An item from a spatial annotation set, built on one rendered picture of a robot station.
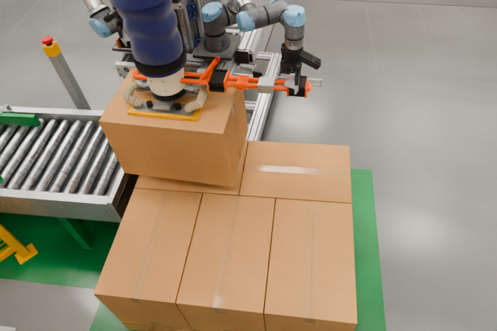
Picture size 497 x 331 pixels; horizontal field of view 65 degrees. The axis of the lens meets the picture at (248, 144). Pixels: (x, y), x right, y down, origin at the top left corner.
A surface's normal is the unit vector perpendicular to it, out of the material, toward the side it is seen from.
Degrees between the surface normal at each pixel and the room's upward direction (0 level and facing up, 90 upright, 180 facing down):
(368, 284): 0
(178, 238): 0
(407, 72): 0
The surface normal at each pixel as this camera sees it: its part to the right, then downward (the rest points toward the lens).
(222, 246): -0.07, -0.66
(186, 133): -0.20, 0.75
